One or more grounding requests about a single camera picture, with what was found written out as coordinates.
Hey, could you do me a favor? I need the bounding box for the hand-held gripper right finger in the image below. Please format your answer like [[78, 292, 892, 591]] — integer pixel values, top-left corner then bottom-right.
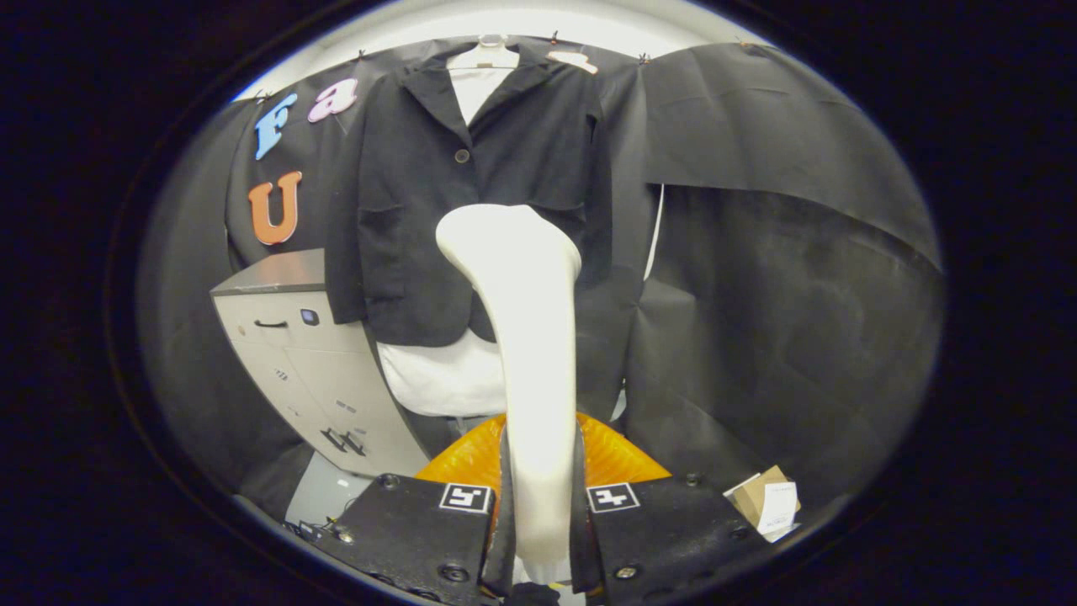
[[568, 412, 771, 603]]

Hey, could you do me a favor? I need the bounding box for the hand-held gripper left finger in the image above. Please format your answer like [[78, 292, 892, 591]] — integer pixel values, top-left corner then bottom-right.
[[310, 412, 518, 605]]

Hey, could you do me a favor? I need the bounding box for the white garment steamer head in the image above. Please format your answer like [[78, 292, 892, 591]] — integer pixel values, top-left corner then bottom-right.
[[435, 204, 583, 583]]

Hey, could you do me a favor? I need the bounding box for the black blazer jacket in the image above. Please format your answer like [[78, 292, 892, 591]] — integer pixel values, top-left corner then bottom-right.
[[324, 40, 653, 426]]

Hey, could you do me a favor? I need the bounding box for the small cardboard box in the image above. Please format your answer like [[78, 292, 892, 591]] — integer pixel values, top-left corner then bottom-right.
[[724, 465, 802, 542]]

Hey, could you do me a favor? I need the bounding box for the grey drawer cabinet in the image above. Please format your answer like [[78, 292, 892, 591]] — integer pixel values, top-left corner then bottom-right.
[[210, 248, 430, 478]]

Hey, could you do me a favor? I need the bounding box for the black backdrop cloth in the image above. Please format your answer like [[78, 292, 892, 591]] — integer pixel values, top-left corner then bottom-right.
[[139, 38, 943, 514]]

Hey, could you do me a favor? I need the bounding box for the white plastic hanger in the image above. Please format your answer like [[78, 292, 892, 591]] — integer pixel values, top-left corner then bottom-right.
[[446, 34, 521, 71]]

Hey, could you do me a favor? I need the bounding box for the thin white cable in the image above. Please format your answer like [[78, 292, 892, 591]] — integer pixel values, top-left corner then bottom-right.
[[644, 183, 666, 281]]

